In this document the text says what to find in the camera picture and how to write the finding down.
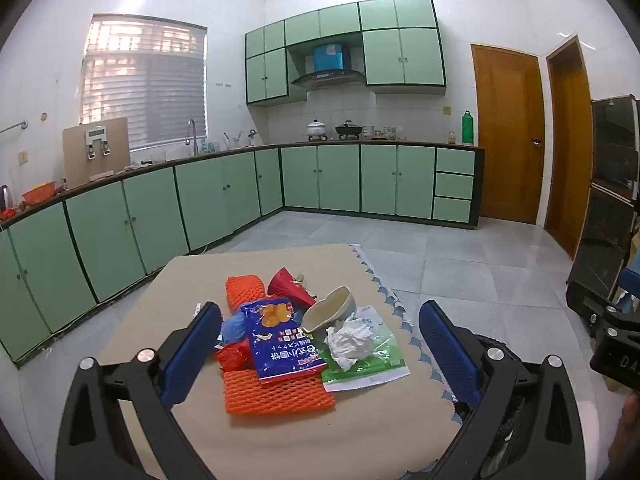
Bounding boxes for red cone-shaped packet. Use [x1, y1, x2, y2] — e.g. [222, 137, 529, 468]
[267, 267, 316, 308]

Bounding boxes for white blue scalloped tablecloth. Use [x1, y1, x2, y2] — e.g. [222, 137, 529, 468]
[350, 243, 463, 421]

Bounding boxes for orange foam fruit net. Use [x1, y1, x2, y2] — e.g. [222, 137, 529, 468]
[223, 369, 336, 415]
[225, 275, 268, 313]

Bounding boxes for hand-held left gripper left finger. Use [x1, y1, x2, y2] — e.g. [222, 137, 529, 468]
[56, 301, 223, 480]

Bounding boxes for white clip hanger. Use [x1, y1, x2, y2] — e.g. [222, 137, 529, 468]
[85, 126, 112, 161]

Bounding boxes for person's right hand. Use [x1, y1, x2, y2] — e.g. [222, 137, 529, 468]
[611, 394, 640, 462]

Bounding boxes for range hood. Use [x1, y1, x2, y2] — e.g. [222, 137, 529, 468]
[291, 69, 366, 92]

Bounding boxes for white paper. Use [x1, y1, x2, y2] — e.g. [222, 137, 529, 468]
[325, 317, 381, 372]

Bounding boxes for group of glass jars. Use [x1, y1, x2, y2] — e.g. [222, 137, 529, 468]
[362, 125, 408, 141]

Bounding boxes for cream broken bowl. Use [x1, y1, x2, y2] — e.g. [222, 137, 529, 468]
[301, 286, 357, 335]

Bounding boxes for black glass cabinet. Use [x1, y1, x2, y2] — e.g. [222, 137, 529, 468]
[567, 95, 640, 306]

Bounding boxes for blue snack packet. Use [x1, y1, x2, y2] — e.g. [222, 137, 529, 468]
[239, 297, 328, 385]

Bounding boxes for wooden door with handle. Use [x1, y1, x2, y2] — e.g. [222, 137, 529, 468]
[471, 44, 546, 225]

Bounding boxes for orange basket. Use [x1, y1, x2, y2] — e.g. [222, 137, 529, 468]
[21, 182, 57, 206]

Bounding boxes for green wall cabinets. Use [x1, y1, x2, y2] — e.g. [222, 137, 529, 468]
[245, 0, 447, 107]

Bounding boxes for wooden cutting board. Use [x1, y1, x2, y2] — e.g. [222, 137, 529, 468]
[62, 117, 132, 188]

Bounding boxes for red plastic bag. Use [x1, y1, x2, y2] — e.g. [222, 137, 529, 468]
[216, 337, 253, 373]

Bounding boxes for green plastic wrapper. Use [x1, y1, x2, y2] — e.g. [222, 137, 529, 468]
[315, 320, 412, 393]

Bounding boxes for green base cabinets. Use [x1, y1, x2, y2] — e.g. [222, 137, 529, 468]
[0, 142, 486, 371]

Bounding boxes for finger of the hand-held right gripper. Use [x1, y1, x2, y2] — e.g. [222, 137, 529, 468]
[566, 280, 640, 341]

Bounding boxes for blue plastic bag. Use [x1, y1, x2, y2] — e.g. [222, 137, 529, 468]
[220, 315, 248, 346]

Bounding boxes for window with blinds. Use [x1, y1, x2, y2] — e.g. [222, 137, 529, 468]
[80, 14, 208, 151]

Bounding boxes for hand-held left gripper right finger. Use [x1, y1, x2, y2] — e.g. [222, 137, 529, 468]
[418, 300, 586, 480]

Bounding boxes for beige tablecloth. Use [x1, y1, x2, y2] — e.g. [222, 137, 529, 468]
[97, 243, 463, 480]

